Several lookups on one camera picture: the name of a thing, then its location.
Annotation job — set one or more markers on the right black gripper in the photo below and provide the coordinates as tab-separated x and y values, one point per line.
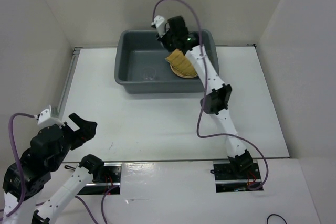
161	40

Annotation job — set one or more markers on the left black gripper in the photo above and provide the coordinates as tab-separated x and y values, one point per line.
87	130

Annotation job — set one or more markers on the woven bamboo tray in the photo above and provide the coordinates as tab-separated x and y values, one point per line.
177	59

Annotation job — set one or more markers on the cream plate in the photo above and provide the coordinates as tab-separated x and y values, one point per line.
187	72

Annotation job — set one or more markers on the clear plastic cup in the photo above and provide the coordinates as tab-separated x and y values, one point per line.
149	74

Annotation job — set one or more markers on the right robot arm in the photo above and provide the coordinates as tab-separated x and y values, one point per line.
188	56

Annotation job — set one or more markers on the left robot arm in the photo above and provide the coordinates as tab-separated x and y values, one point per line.
25	179

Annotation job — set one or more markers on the grey plastic bin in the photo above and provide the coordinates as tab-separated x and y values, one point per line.
138	49

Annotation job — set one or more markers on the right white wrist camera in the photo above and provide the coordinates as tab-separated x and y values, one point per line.
159	23

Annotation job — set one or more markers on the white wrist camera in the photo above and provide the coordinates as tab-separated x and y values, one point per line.
159	23
48	117

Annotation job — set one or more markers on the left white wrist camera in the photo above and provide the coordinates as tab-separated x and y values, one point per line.
48	117

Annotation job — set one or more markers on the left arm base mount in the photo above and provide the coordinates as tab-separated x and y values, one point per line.
110	177

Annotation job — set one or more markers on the aluminium table edge rail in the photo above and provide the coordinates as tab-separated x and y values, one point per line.
67	85

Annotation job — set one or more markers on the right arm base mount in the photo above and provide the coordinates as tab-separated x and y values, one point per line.
227	181

